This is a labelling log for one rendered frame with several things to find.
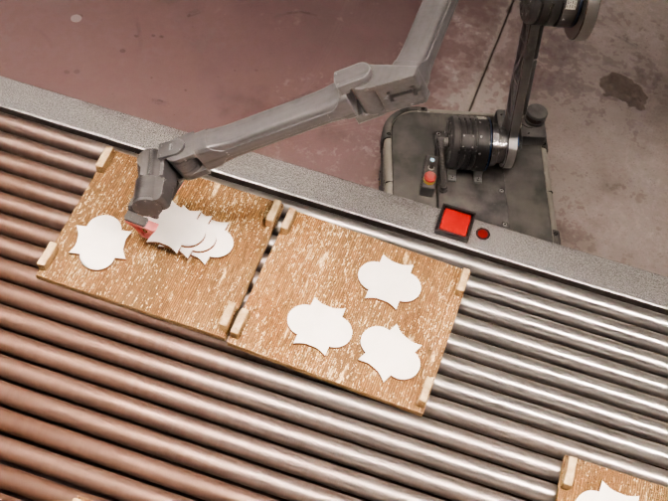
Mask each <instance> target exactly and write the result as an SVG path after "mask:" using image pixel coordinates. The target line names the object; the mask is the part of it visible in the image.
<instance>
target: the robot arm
mask: <svg viewBox="0 0 668 501"><path fill-rule="evenodd" d="M458 1H459V0H422V2H421V4H420V7H419V9H418V11H417V15H416V17H415V20H414V22H413V25H412V27H411V29H410V32H409V34H408V37H407V39H406V41H405V44H404V46H403V48H402V50H401V52H400V54H399V55H398V57H397V59H396V60H395V61H394V62H393V64H392V65H369V64H368V63H366V62H361V63H358V64H355V65H352V66H350V67H347V68H344V69H342V70H339V71H336V72H335V73H334V83H332V84H331V85H329V86H327V87H325V88H323V89H320V90H318V91H316V92H313V93H310V94H308V95H305V96H302V97H300V98H297V99H294V100H292V101H289V102H286V103H284V104H281V105H278V106H275V107H273V108H270V109H267V110H265V111H262V112H259V113H257V114H254V115H251V116H249V117H246V118H243V119H241V120H238V121H235V122H233V123H230V124H227V125H224V126H220V127H216V128H207V129H204V130H201V131H199V132H196V133H195V132H194V131H192V132H189V133H186V134H184V135H181V136H178V137H176V138H174V139H172V140H170V141H167V142H163V143H160V144H159V146H158V149H156V148H148V149H145V150H143V151H141V152H140V153H139V154H138V156H137V170H138V178H137V179H136V181H135V187H134V194H133V197H132V199H131V200H130V202H129V204H128V211H127V213H126V214H125V216H124V222H125V223H127V224H128V225H130V226H131V227H132V228H134V229H135V230H136V231H137V232H138V233H139V234H140V235H141V236H142V237H143V238H146V239H149V238H150V237H151V236H152V235H153V234H154V233H155V231H156V230H157V228H158V226H159V224H156V223H154V222H151V221H148V218H145V217H150V218H153V219H159V215H160V214H161V212H162V211H163V210H166V209H168V208H169V207H170V206H171V202H172V200H173V199H174V197H175V195H176V194H177V192H178V191H179V190H180V188H181V186H182V185H183V183H184V180H187V181H189V180H194V179H197V178H200V177H203V176H206V175H208V174H211V170H212V169H215V168H218V167H220V166H222V165H223V164H225V163H226V162H228V161H230V160H232V159H234V158H236V157H238V156H241V155H244V154H246V153H249V152H252V151H255V150H257V149H260V148H262V147H265V146H267V145H270V144H273V143H276V142H278V141H281V140H284V139H287V138H289V137H292V136H295V135H298V134H300V133H303V132H306V131H309V130H311V129H314V128H317V127H320V126H322V125H325V124H328V123H331V122H335V121H338V120H342V119H351V118H356V120H357V121H358V123H359V124H360V123H363V122H366V121H368V120H371V119H374V118H377V117H380V116H382V115H385V114H386V113H387V112H391V111H394V110H398V109H402V108H406V107H409V106H413V105H417V104H421V103H425V102H427V100H428V97H429V95H430V91H429V90H428V88H427V86H428V83H429V79H430V73H431V69H432V66H433V63H434V61H435V58H436V55H437V53H438V50H439V48H440V45H441V43H442V40H443V38H444V35H445V33H446V30H447V28H448V25H449V23H450V21H451V18H452V16H453V13H454V11H455V8H456V6H457V3H458ZM355 96H356V97H357V98H358V99H356V97H355ZM137 214H138V215H137ZM140 215H141V216H140ZM143 216H144V217H143ZM141 228H142V229H145V230H146V231H148V232H147V233H146V234H145V233H144V232H143V230H142V229H141Z"/></svg>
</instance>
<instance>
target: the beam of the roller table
mask: <svg viewBox="0 0 668 501"><path fill-rule="evenodd" d="M0 111H1V112H4V113H7V114H11V115H14V116H17V117H20V118H24V119H27V120H30V121H34V122H37V123H40V124H43V125H47V126H50V127H53V128H56V129H59V130H62V131H65V132H69V133H72V134H75V135H78V136H82V137H85V138H88V139H91V140H95V141H98V142H101V143H105V144H108V145H111V146H114V147H118V148H121V149H124V150H127V151H131V152H134V153H137V154H139V153H140V152H141V151H143V150H145V149H148V148H156V149H158V146H159V144H160V143H163V142H167V141H170V140H172V139H174V138H176V137H178V136H181V135H184V134H186V133H189V132H185V131H182V130H179V129H175V128H172V127H169V126H166V125H162V124H159V123H156V122H152V121H149V120H146V119H142V118H139V117H136V116H132V115H129V114H126V113H122V112H119V111H116V110H113V109H109V108H106V107H103V106H99V105H96V104H93V103H89V102H86V101H83V100H79V99H76V98H73V97H69V96H66V95H63V94H60V93H56V92H53V91H50V90H46V89H43V88H40V87H36V86H33V85H30V84H26V83H21V82H17V81H14V80H11V79H7V78H4V77H1V76H0ZM208 175H209V176H213V177H216V178H219V179H222V180H226V181H229V182H232V183H235V184H239V185H242V186H245V187H249V188H252V189H255V190H258V191H262V192H265V193H267V194H271V195H274V196H277V197H280V198H284V199H287V200H290V201H293V202H297V203H300V204H303V205H307V206H310V207H313V208H316V209H320V210H323V211H326V212H329V213H333V214H336V215H339V216H343V217H346V218H349V219H352V220H356V221H359V222H362V223H365V224H369V225H372V226H375V227H379V228H382V229H385V230H388V231H392V232H395V233H398V234H401V235H405V236H408V237H411V238H415V239H418V240H421V241H424V242H428V243H431V244H434V245H437V246H441V247H444V248H447V249H451V250H454V251H459V252H463V253H466V254H469V255H472V256H476V257H479V258H482V259H486V260H489V261H492V262H495V263H499V264H502V265H505V266H508V267H512V268H515V269H518V270H522V271H525V272H528V273H531V274H535V275H538V276H540V277H543V278H547V279H550V280H553V281H557V282H560V283H563V284H566V285H570V286H573V287H576V288H580V289H583V290H586V291H589V292H593V293H596V294H599V295H602V296H606V297H609V298H612V299H616V300H619V301H622V302H625V303H629V304H632V305H635V306H638V307H642V308H645V309H648V310H652V311H655V312H658V313H661V314H665V315H668V277H666V276H663V275H660V274H656V273H653V272H650V271H646V270H643V269H640V268H636V267H633V266H630V265H626V264H623V263H620V262H616V261H613V260H610V259H607V258H603V257H600V256H597V255H593V254H590V253H587V252H583V251H580V250H574V249H571V248H568V247H564V246H561V245H558V244H555V243H551V242H548V241H545V240H541V239H538V238H535V237H531V236H528V235H525V234H521V233H518V232H515V231H511V230H508V229H505V228H502V227H498V226H495V225H492V224H488V223H485V222H482V221H478V220H475V219H474V222H473V226H472V230H471V233H470V237H469V240H468V243H467V244H466V243H463V242H460V241H456V240H453V239H450V238H446V237H443V236H440V235H437V234H435V233H434V230H435V227H436V224H437V221H438V217H439V214H440V211H441V209H440V208H436V207H433V206H430V205H426V204H423V203H420V202H416V201H413V200H410V199H406V198H403V197H400V196H396V195H393V194H390V193H387V192H383V191H380V190H377V189H373V188H370V187H367V186H363V185H360V184H357V183H353V182H350V181H347V180H343V179H340V178H337V177H334V176H330V175H327V174H324V173H320V172H317V171H314V170H310V169H307V168H304V167H300V166H297V165H294V164H290V163H287V162H284V161H281V160H277V159H274V158H271V157H267V156H264V155H261V154H257V153H254V152H249V153H246V154H244V155H241V156H238V157H236V158H234V159H232V160H230V161H228V162H226V163H225V164H223V165H222V166H220V167H218V168H215V169H212V170H211V174H208ZM479 228H484V229H487V230H488V231H489V233H490V237H489V239H487V240H481V239H479V238H478V237H477V236H476V231H477V230H478V229H479Z"/></svg>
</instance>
